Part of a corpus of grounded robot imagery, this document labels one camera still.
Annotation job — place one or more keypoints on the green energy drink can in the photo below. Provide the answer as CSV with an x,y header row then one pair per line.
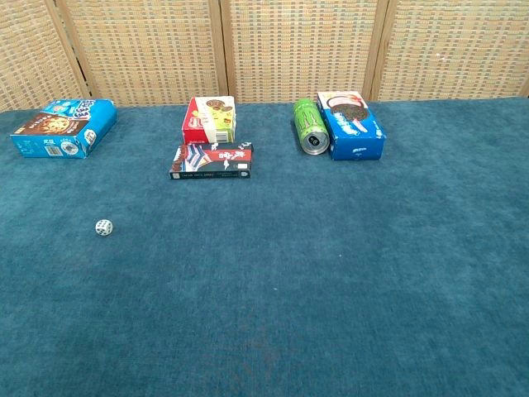
x,y
310,126

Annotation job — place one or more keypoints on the red and cream snack box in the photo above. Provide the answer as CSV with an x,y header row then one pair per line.
x,y
208,122

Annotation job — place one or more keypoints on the blue chocolate chip cookie box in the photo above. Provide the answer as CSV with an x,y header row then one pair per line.
x,y
62,130

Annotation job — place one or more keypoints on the small white die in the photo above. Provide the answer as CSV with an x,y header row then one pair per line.
x,y
103,227

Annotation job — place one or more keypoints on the blue sandwich cookie box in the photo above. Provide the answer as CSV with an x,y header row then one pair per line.
x,y
351,128

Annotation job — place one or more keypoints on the blue table cloth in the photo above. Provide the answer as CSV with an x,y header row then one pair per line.
x,y
264,269

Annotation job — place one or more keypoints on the woven folding screen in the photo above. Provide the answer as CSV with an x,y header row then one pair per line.
x,y
264,49

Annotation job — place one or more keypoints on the black and red flat box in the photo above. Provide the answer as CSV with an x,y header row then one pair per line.
x,y
213,162

